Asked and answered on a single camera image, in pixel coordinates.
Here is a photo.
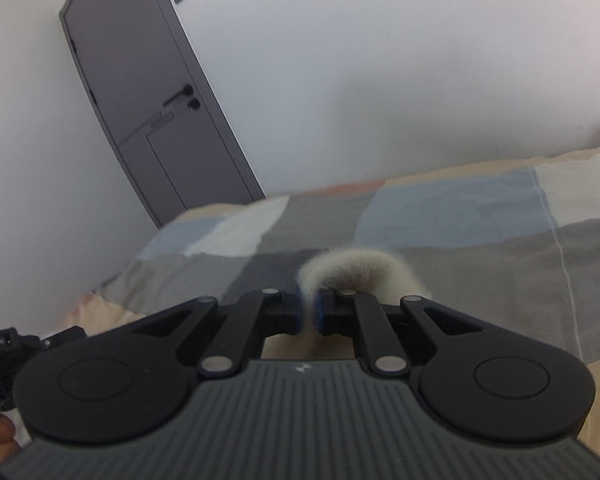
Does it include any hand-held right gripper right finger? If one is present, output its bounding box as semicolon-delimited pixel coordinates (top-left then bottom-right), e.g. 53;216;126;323
316;287;484;379

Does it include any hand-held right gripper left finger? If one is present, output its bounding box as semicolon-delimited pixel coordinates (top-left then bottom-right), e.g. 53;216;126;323
130;287;302;379

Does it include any fluffy white striped sweater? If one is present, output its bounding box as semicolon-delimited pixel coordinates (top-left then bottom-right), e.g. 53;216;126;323
262;247;434;361

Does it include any patchwork bed duvet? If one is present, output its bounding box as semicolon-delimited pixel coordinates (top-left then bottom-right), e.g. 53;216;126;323
61;140;600;466

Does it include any grey door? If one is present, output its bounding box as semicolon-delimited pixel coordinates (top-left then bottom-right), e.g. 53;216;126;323
58;0;267;231

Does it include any black door handle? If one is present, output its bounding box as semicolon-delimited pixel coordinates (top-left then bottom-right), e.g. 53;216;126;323
162;85;194;109

